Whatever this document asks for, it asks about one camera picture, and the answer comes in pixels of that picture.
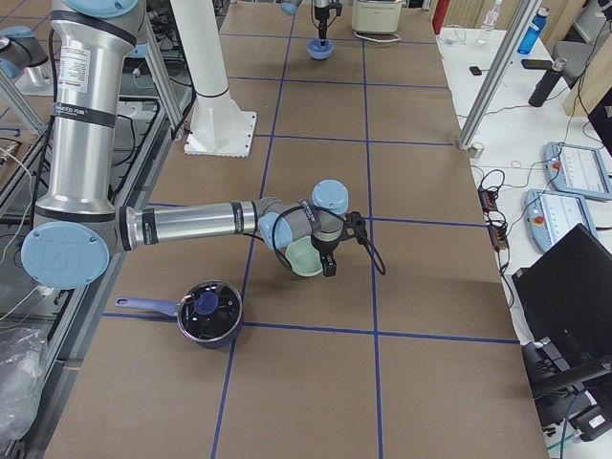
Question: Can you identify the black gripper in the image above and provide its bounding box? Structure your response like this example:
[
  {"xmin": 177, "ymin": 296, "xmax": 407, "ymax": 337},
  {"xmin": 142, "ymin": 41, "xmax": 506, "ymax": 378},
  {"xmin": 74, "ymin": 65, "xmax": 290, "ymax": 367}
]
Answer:
[
  {"xmin": 311, "ymin": 235, "xmax": 339, "ymax": 277},
  {"xmin": 313, "ymin": 0, "xmax": 340, "ymax": 47}
]

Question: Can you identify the green bowl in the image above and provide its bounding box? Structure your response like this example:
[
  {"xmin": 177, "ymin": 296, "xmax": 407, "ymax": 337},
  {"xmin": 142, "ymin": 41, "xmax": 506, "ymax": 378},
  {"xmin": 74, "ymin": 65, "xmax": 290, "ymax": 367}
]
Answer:
[{"xmin": 285, "ymin": 236, "xmax": 322, "ymax": 277}]

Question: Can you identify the blue bowl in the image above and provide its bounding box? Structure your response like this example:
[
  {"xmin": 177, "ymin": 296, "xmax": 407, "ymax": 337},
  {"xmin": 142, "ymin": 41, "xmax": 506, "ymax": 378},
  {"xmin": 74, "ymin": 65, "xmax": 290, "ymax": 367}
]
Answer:
[{"xmin": 307, "ymin": 39, "xmax": 334, "ymax": 60}]

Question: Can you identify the beige appliance box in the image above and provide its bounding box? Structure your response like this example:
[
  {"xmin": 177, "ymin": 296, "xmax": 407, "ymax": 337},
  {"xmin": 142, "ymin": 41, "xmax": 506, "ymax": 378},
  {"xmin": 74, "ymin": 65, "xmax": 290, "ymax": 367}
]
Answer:
[{"xmin": 351, "ymin": 0, "xmax": 403, "ymax": 43}]

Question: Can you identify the clear plastic bottle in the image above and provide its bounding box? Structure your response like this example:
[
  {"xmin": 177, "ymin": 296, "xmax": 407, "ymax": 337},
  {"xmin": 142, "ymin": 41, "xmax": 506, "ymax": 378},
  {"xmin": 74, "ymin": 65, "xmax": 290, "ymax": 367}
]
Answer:
[{"xmin": 476, "ymin": 0, "xmax": 502, "ymax": 44}]

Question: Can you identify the orange black usb hub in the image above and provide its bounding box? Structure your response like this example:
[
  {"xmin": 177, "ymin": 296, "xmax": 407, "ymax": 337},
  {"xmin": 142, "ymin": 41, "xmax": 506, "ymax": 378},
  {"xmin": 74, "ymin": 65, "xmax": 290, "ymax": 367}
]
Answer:
[{"xmin": 478, "ymin": 187, "xmax": 509, "ymax": 252}]

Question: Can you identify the black phone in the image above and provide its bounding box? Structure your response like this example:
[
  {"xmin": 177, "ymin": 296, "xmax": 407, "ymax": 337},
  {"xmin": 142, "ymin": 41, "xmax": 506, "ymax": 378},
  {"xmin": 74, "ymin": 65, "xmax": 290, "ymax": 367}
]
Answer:
[{"xmin": 521, "ymin": 59, "xmax": 553, "ymax": 70}]

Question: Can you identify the blue water bottle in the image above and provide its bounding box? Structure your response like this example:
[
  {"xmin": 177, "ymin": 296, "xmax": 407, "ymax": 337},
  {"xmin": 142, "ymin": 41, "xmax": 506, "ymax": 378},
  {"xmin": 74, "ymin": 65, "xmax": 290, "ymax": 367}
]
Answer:
[{"xmin": 517, "ymin": 7, "xmax": 550, "ymax": 55}]

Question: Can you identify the lower teach pendant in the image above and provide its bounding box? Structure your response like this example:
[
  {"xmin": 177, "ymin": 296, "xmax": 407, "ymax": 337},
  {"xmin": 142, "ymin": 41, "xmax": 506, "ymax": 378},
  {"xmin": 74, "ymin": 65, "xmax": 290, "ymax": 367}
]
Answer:
[{"xmin": 525, "ymin": 188, "xmax": 598, "ymax": 252}]

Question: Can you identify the teach pendant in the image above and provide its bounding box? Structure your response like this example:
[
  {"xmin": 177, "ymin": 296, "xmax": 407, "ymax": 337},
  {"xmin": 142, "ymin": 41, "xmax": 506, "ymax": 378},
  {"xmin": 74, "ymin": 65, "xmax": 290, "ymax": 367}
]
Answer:
[
  {"xmin": 525, "ymin": 188, "xmax": 598, "ymax": 252},
  {"xmin": 543, "ymin": 142, "xmax": 611, "ymax": 201}
]

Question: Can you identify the black thermos bottle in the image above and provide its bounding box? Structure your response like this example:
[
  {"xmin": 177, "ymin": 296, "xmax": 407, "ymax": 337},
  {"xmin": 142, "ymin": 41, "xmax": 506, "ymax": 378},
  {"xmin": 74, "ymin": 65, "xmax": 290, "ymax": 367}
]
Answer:
[{"xmin": 528, "ymin": 57, "xmax": 567, "ymax": 107}]

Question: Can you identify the black laptop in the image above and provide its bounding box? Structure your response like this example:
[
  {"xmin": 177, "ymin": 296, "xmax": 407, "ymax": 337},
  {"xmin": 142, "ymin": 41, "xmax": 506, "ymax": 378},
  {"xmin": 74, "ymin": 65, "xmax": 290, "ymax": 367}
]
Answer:
[{"xmin": 513, "ymin": 224, "xmax": 611, "ymax": 356}]

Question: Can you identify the upper teach pendant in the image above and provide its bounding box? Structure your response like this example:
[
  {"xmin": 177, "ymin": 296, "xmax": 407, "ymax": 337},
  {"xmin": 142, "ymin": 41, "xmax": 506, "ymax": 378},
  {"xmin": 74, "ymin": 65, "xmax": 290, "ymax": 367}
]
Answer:
[{"xmin": 543, "ymin": 142, "xmax": 611, "ymax": 201}]

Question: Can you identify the clear plastic bag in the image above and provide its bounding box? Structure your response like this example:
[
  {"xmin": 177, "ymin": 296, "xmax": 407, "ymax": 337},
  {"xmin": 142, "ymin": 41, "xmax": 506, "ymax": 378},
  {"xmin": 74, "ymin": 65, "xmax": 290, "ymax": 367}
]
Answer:
[{"xmin": 1, "ymin": 327, "xmax": 48, "ymax": 443}]

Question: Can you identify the white appliance cable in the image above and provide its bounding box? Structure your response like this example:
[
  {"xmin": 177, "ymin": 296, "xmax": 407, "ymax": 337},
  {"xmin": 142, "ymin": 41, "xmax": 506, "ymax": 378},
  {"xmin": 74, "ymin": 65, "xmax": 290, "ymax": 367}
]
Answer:
[{"xmin": 354, "ymin": 29, "xmax": 404, "ymax": 45}]

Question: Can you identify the white pedestal column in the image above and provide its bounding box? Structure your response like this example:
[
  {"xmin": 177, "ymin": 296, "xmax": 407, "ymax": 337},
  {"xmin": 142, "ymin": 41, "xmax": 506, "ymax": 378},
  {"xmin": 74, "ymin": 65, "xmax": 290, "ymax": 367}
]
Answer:
[{"xmin": 171, "ymin": 0, "xmax": 256, "ymax": 158}]

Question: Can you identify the aluminium frame post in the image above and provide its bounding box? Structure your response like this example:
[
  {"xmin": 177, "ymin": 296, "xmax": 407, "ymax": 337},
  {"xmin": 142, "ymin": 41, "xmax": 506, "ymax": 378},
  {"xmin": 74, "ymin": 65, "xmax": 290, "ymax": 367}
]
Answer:
[{"xmin": 457, "ymin": 0, "xmax": 541, "ymax": 159}]

